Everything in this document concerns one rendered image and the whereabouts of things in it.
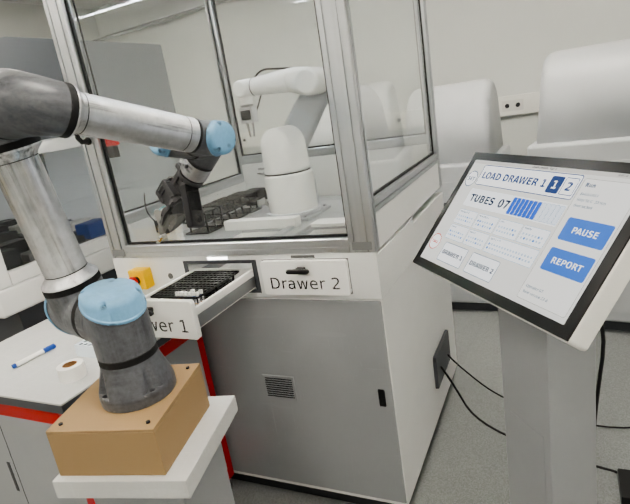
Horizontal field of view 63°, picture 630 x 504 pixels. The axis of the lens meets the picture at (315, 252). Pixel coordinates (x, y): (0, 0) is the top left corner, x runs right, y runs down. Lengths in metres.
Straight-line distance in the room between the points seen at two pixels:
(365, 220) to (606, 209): 0.69
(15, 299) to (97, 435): 1.20
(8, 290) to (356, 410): 1.32
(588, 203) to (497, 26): 3.61
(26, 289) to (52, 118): 1.33
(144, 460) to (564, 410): 0.84
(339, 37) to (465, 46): 3.22
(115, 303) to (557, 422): 0.92
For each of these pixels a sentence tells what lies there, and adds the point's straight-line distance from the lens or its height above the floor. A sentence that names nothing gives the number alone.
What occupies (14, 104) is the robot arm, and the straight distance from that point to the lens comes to 0.99.
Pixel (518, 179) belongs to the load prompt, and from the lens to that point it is 1.17.
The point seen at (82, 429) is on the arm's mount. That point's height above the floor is 0.86.
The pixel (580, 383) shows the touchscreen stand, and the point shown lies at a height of 0.74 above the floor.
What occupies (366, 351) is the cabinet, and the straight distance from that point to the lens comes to 1.62.
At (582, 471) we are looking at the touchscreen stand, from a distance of 1.36.
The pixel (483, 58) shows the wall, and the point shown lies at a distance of 4.56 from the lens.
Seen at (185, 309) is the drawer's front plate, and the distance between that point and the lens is 1.42.
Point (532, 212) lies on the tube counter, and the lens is 1.08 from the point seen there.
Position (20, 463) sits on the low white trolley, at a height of 0.53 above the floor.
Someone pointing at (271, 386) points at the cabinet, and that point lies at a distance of 1.84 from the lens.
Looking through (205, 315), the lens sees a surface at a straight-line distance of 1.48.
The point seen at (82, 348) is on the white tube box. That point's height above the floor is 0.79.
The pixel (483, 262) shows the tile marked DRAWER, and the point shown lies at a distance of 1.11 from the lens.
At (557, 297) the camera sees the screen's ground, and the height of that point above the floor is 1.01.
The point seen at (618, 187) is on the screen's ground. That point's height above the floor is 1.16.
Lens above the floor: 1.37
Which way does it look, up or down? 16 degrees down
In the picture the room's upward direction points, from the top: 9 degrees counter-clockwise
